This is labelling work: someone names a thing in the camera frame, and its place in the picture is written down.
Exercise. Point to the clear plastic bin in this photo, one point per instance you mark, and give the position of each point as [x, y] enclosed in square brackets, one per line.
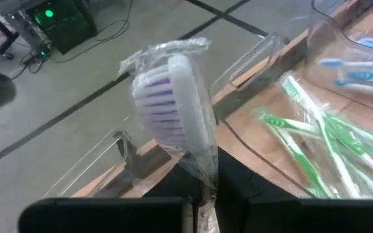
[335, 39]
[254, 58]
[86, 168]

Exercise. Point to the purple white toothbrush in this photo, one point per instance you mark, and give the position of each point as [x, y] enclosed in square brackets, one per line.
[173, 106]

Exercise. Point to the black computer tower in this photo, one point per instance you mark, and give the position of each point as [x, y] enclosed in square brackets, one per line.
[66, 26]

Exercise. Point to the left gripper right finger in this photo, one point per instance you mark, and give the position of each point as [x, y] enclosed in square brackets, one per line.
[235, 187]

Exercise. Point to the green white toothbrush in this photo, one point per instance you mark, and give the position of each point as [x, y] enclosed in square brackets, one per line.
[351, 142]
[290, 124]
[309, 106]
[368, 184]
[300, 158]

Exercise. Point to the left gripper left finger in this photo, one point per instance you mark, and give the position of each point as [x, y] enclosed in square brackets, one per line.
[183, 181]

